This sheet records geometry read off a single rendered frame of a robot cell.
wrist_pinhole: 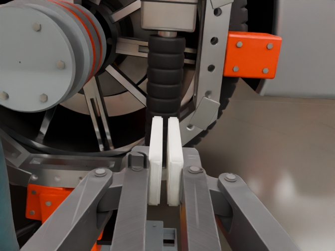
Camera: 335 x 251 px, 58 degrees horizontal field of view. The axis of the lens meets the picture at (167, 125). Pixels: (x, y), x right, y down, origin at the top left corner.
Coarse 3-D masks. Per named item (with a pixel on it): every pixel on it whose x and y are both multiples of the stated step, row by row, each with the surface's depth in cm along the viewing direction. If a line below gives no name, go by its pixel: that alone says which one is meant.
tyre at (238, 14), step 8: (240, 0) 54; (232, 8) 55; (240, 8) 55; (232, 16) 55; (240, 16) 55; (232, 24) 56; (240, 24) 56; (224, 80) 60; (232, 80) 60; (224, 88) 60; (232, 88) 61; (224, 96) 61; (224, 104) 62; (208, 128) 64; (200, 136) 64; (24, 144) 65; (192, 144) 65; (32, 152) 65; (40, 152) 66; (128, 152) 66
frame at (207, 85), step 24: (216, 0) 46; (216, 24) 48; (216, 48) 49; (216, 72) 51; (216, 96) 52; (192, 120) 54; (144, 144) 60; (24, 168) 57; (48, 168) 58; (72, 168) 58; (120, 168) 59
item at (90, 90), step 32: (0, 0) 73; (96, 0) 56; (192, 32) 71; (192, 64) 61; (96, 96) 63; (192, 96) 61; (32, 128) 68; (64, 128) 75; (96, 128) 66; (128, 128) 75
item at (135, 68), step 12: (108, 0) 70; (120, 0) 70; (132, 0) 70; (120, 24) 68; (132, 24) 72; (132, 36) 73; (144, 36) 73; (144, 48) 74; (120, 60) 75; (132, 60) 75; (144, 60) 75; (132, 72) 76; (144, 72) 76; (108, 84) 77; (120, 84) 77
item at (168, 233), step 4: (36, 228) 106; (164, 228) 110; (168, 228) 110; (172, 228) 110; (32, 232) 104; (164, 232) 110; (168, 232) 110; (172, 232) 110; (164, 236) 109; (168, 236) 109; (172, 236) 109; (176, 236) 107; (164, 240) 103; (168, 240) 103; (172, 240) 103; (176, 240) 105; (164, 244) 101; (168, 244) 101; (172, 244) 102; (176, 244) 103; (164, 248) 101; (168, 248) 101; (172, 248) 101; (176, 248) 101
